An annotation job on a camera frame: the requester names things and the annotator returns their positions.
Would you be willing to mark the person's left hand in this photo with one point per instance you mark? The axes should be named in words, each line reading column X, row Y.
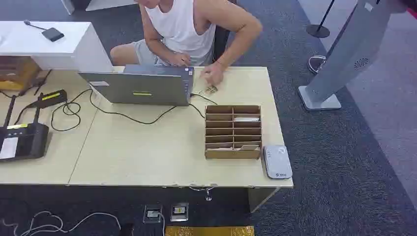
column 213, row 74

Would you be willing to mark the person's right hand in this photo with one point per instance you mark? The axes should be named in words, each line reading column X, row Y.
column 180, row 59

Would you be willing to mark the person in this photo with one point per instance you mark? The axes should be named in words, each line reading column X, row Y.
column 182, row 29

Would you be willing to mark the grey laptop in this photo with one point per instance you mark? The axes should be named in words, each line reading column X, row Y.
column 143, row 88

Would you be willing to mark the white card in box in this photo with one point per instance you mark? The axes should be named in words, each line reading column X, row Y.
column 246, row 119

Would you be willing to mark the pale card in box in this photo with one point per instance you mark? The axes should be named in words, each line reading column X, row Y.
column 219, row 149
column 250, row 148

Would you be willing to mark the wooden card sorting box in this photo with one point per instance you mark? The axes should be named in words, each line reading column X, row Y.
column 233, row 154

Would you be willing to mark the grey card reader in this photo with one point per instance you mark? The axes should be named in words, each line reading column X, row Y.
column 277, row 162

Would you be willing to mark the black desk microphone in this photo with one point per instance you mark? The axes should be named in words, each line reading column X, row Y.
column 52, row 34

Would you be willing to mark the white cabinet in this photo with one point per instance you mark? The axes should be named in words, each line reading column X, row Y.
column 49, row 42

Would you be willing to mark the grey kiosk stand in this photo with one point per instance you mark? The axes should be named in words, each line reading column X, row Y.
column 345, row 55

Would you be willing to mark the black power adapter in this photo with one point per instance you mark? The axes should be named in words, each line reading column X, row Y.
column 52, row 98

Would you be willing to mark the steel floor socket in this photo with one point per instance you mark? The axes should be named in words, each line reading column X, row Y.
column 179, row 212

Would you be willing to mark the floor socket with plug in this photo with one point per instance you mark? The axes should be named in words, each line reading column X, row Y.
column 152, row 214

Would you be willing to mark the yellow floor mat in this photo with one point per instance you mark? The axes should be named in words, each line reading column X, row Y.
column 210, row 231

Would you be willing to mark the brown wooden crate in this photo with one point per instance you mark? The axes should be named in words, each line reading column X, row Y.
column 18, row 71

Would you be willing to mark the black desktop device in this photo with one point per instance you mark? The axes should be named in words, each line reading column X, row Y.
column 27, row 141

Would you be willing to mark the black stanchion post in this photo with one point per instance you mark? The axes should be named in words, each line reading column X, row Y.
column 318, row 31

